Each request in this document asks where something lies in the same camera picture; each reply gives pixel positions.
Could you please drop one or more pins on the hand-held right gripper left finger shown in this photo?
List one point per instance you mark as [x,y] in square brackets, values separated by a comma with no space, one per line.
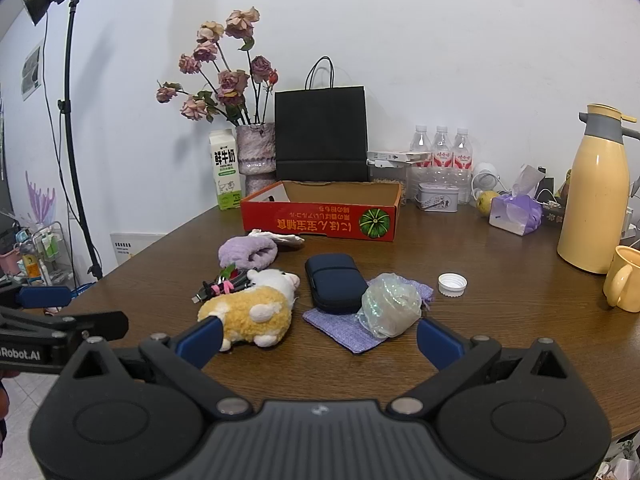
[202,341]

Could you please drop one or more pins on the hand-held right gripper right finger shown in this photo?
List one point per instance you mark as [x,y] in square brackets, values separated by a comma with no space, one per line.
[437,346]

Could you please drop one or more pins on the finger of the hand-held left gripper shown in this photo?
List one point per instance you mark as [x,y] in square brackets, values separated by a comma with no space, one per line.
[44,297]
[100,324]

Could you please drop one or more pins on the yellow white plush sheep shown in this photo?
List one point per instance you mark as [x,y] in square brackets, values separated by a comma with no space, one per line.
[250,305]

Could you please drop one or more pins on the clear plastic bag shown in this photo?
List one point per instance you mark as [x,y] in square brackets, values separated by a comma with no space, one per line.
[390,305]

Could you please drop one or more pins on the white bottle cap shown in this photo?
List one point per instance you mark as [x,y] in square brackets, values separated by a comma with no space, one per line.
[452,285]

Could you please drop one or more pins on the red green foil wrapper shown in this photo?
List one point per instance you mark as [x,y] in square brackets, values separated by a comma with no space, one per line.
[229,271]

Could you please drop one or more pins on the purple plush toy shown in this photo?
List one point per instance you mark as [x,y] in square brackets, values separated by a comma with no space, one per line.
[245,252]

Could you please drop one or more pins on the purple cloth pouch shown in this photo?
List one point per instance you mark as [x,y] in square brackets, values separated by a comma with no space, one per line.
[340,332]

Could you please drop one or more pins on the dark blue case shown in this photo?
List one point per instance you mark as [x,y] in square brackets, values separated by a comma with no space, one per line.
[332,280]

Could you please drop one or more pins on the white tissue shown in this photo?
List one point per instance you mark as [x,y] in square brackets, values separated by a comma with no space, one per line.
[284,240]

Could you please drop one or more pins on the red cardboard box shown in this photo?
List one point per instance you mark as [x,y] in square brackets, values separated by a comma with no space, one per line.
[310,220]

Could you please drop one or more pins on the white paper board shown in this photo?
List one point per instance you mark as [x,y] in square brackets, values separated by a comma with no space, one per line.
[132,247]

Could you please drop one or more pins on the black light stand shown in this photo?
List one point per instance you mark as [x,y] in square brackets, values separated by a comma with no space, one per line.
[75,160]

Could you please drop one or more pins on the small printed tin box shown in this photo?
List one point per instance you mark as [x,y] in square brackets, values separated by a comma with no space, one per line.
[437,199]

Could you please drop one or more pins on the yellow-green apple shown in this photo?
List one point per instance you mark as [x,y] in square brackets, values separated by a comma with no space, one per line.
[487,203]

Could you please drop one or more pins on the purple tissue pack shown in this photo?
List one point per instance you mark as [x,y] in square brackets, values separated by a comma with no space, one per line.
[515,215]

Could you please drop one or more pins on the white green milk carton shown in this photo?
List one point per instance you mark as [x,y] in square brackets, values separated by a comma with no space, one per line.
[225,170]

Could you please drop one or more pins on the clear plastic container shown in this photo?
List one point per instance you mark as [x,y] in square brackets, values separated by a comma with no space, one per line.
[387,178]

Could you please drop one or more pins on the white flat carton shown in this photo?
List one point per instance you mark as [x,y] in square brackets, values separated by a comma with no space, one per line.
[390,156]

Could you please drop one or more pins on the purple marbled vase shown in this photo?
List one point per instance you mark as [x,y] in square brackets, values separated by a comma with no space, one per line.
[255,152]

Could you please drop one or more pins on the yellow mug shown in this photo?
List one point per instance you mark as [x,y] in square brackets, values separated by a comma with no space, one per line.
[625,275]

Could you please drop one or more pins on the yellow thermos jug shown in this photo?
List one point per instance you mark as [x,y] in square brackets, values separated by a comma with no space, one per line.
[590,200]

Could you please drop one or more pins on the black paper bag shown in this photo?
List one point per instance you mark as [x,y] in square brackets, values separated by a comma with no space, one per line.
[320,135]

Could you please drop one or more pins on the dried rose bouquet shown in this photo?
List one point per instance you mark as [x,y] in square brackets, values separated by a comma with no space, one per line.
[232,82]

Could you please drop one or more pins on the purple wall decal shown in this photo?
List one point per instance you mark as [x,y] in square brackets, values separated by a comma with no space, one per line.
[40,202]

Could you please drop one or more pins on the wall poster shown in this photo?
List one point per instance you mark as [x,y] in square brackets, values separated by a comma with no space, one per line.
[31,72]

